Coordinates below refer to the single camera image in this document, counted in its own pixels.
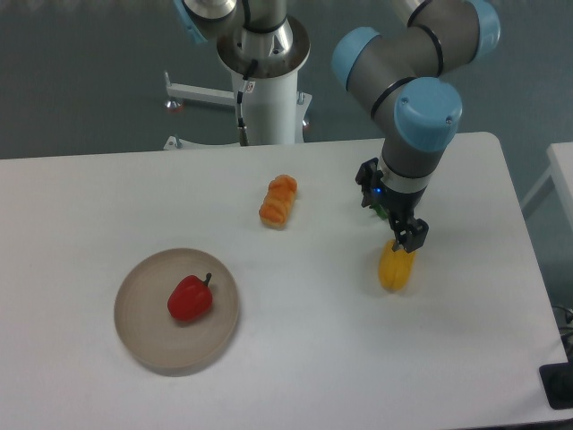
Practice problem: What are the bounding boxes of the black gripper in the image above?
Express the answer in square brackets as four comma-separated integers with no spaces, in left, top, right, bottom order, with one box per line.
[355,158,429,252]

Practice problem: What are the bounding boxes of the red bell pepper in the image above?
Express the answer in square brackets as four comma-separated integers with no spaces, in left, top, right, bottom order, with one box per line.
[167,272,213,323]

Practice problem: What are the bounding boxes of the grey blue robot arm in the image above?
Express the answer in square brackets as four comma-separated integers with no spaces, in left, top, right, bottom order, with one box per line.
[175,1,500,253]

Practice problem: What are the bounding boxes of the yellow bell pepper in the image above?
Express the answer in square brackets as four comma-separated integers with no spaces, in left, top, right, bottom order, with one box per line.
[378,240,416,291]

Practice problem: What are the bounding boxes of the green bell pepper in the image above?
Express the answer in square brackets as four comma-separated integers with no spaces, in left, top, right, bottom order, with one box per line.
[372,205,388,220]

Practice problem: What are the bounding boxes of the beige round plate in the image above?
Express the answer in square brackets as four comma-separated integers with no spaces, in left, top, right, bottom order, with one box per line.
[114,248,239,376]

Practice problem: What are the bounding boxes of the orange braided bread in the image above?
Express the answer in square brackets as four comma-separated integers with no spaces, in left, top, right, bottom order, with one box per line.
[259,175,297,229]

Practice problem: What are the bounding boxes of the white side table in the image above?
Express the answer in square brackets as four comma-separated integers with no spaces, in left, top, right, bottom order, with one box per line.
[520,142,572,224]

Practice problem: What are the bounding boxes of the black device at edge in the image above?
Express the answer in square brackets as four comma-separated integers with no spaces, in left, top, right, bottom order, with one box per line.
[539,362,572,410]

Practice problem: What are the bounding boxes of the black cables at right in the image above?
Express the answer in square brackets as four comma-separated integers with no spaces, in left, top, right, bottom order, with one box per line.
[552,304,573,350]

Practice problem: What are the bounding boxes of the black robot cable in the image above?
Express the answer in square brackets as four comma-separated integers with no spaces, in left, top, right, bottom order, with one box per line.
[235,60,259,147]

